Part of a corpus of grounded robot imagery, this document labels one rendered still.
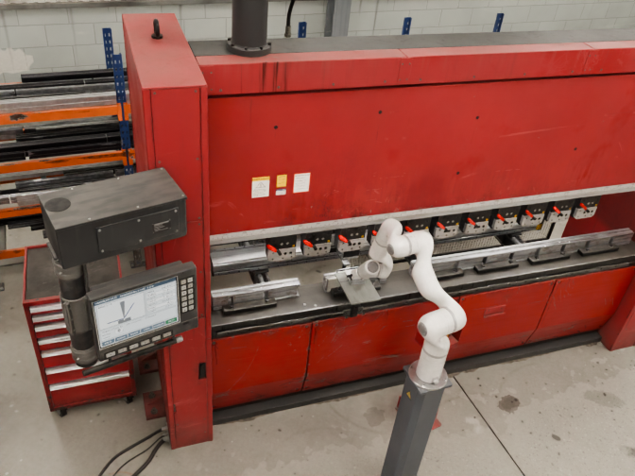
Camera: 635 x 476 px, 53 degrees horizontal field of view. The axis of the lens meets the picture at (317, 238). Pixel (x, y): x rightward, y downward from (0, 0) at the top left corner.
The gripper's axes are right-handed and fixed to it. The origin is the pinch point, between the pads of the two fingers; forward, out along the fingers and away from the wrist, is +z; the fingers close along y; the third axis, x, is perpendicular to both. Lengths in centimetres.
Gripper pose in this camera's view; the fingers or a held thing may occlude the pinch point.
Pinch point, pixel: (356, 277)
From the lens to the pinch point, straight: 360.2
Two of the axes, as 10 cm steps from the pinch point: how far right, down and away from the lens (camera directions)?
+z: -2.1, 2.2, 9.5
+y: -9.7, 0.6, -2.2
